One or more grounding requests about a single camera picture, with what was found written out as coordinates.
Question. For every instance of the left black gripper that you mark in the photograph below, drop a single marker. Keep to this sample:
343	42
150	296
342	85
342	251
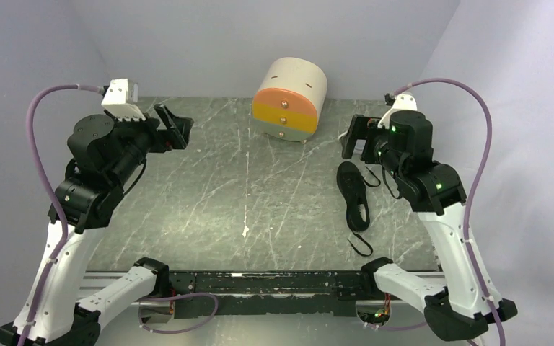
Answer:
166	140

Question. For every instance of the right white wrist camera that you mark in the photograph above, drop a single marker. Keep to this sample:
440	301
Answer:
397	103

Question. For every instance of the black shoe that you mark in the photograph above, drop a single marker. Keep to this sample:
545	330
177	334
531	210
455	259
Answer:
352	187

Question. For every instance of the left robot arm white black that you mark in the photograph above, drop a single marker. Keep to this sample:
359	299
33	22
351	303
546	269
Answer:
105	151

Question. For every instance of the round cream drawer cabinet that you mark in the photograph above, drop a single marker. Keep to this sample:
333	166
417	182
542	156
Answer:
289	102

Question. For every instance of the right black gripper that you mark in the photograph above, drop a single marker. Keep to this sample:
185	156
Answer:
366	127

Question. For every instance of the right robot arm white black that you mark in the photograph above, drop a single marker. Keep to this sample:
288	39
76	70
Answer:
465	306

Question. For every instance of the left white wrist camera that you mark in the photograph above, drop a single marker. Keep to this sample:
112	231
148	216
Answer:
121	99

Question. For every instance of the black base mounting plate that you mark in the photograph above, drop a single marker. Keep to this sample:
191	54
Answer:
275	292

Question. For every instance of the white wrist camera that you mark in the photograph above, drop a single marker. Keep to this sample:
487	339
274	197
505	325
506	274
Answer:
397	103
121	99

